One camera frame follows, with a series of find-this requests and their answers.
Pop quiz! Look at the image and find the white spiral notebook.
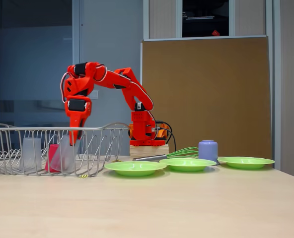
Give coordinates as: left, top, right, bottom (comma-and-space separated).
185, 15, 215, 20

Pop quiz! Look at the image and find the red plastic cup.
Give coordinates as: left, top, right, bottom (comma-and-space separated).
44, 143, 63, 172

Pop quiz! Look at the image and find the metal wire dish rack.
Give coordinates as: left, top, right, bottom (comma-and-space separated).
0, 121, 130, 177

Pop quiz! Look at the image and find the brown cork board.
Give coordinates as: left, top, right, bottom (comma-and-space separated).
140, 36, 272, 159

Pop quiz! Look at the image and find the purple plastic mug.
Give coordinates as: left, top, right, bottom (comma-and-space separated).
198, 140, 221, 166

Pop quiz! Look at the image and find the glass office door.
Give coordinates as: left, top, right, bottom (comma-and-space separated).
0, 0, 81, 154

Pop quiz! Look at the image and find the green whisk with steel handle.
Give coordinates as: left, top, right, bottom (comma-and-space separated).
133, 146, 200, 162

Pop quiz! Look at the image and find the grey translucent plastic cup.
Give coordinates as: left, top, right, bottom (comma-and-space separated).
50, 134, 76, 174
19, 137, 42, 173

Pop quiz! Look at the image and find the black cable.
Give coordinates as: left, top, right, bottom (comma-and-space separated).
154, 126, 177, 155
154, 120, 173, 144

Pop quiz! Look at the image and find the wooden base block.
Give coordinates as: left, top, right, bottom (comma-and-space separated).
129, 145, 169, 157

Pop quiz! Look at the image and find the green plastic plate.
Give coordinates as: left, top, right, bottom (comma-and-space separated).
159, 158, 217, 173
217, 156, 276, 170
104, 161, 167, 177

